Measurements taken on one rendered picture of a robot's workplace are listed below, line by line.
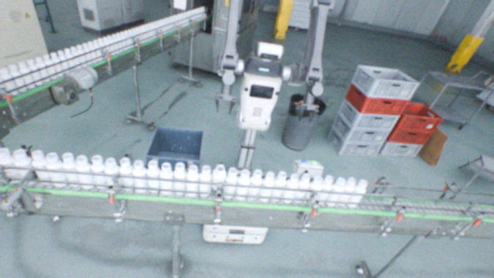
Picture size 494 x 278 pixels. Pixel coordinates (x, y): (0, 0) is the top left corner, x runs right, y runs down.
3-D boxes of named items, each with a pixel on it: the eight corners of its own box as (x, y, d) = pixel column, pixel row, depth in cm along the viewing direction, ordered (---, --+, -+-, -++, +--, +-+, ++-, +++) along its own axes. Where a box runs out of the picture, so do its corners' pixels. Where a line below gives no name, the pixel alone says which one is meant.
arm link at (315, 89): (320, 73, 138) (305, 70, 137) (329, 72, 127) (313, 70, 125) (316, 95, 141) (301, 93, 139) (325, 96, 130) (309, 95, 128)
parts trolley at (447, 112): (417, 126, 459) (452, 74, 401) (401, 110, 503) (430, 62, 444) (467, 132, 474) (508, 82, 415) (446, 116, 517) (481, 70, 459)
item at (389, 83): (367, 96, 291) (376, 79, 278) (350, 82, 322) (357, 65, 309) (410, 100, 305) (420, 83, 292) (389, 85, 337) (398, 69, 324)
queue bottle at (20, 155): (42, 174, 117) (29, 146, 107) (38, 184, 113) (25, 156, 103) (26, 176, 115) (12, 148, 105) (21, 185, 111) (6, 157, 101)
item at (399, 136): (387, 142, 350) (395, 129, 336) (373, 126, 382) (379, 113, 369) (424, 145, 361) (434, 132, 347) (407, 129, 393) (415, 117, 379)
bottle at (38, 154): (58, 182, 115) (47, 154, 105) (42, 187, 112) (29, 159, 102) (54, 174, 119) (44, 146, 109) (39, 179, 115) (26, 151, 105)
